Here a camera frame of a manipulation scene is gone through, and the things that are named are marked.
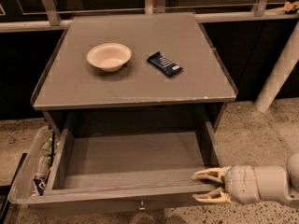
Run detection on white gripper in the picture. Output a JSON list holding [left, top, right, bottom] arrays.
[[192, 165, 260, 204]]

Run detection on grey top drawer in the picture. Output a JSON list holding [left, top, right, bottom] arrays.
[[30, 120, 219, 215]]

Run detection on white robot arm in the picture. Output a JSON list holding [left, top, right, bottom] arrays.
[[192, 152, 299, 208]]

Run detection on grey drawer cabinet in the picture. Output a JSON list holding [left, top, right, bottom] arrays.
[[32, 13, 237, 127]]

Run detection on blue snack bar wrapper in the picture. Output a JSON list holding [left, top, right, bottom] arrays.
[[147, 52, 183, 77]]

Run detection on white paper bowl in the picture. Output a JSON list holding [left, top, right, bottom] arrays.
[[87, 43, 132, 72]]

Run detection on blue snack bag in bin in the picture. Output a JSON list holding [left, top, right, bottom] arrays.
[[33, 179, 46, 196]]

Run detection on clear plastic bin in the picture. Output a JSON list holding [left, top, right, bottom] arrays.
[[8, 126, 52, 204]]

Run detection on white diagonal post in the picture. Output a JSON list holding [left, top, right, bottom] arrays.
[[254, 22, 299, 113]]

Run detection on metal railing frame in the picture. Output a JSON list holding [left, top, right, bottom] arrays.
[[0, 0, 299, 33]]

